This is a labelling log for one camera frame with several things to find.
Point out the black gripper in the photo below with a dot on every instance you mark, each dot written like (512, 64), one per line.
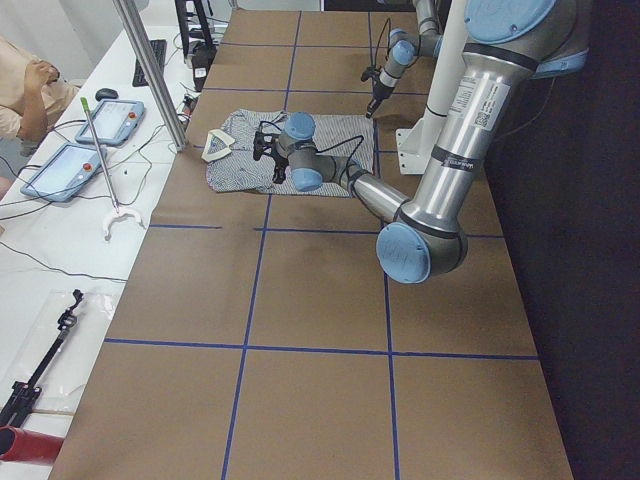
(376, 93)
(281, 163)

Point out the navy white striped polo shirt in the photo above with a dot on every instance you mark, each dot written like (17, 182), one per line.
(322, 150)

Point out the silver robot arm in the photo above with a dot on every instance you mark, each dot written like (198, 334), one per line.
(500, 44)
(403, 50)

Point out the black box with label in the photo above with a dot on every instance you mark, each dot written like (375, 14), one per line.
(201, 61)

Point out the far blue teach pendant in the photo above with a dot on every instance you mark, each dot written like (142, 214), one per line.
(115, 120)

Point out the blue teach pendant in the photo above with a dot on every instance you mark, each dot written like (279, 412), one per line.
(115, 120)
(64, 174)

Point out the silver reacher grabber stick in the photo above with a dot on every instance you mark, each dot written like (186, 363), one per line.
(118, 212)

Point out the black computer mouse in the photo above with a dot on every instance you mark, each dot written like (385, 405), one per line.
(106, 93)

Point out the near blue teach pendant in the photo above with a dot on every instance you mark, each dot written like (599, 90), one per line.
(64, 174)

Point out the seated person in beige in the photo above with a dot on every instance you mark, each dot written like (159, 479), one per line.
(33, 95)

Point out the red cylinder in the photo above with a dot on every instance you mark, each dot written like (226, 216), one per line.
(19, 445)

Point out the aluminium frame post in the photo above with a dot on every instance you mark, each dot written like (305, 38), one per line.
(140, 43)

